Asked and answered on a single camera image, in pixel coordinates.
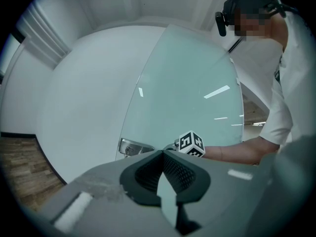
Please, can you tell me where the black headset mount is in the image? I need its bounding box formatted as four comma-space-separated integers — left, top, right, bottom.
222, 0, 241, 27

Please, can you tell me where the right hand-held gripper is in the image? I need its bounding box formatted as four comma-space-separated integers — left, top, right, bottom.
162, 130, 206, 158

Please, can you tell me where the frosted glass door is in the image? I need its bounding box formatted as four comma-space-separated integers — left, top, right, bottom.
115, 23, 245, 163

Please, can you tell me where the person's right forearm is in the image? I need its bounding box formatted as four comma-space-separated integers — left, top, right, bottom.
204, 135, 281, 167

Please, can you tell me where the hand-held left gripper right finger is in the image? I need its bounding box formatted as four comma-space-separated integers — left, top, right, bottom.
163, 150, 272, 237

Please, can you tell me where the black baseboard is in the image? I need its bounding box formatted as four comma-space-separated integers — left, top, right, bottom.
0, 131, 68, 185

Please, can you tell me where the black head camera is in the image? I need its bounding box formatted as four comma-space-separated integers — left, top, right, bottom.
214, 11, 227, 37

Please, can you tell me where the person's head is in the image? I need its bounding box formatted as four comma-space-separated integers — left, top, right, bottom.
233, 7, 289, 53

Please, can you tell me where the person's white shirt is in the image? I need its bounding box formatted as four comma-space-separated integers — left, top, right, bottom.
258, 7, 316, 155

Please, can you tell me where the black screen cable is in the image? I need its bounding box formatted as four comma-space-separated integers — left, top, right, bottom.
281, 5, 301, 16

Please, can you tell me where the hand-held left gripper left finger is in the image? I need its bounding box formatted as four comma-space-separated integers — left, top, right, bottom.
40, 150, 178, 237

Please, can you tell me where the steel door handle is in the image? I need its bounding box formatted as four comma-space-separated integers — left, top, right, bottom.
118, 138, 156, 159

